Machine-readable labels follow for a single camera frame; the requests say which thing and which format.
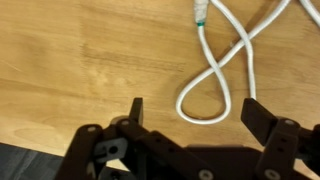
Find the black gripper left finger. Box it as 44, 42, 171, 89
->
54, 97, 214, 180

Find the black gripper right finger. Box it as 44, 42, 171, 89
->
240, 98, 320, 180

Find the white cord with black end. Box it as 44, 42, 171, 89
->
175, 0, 320, 126

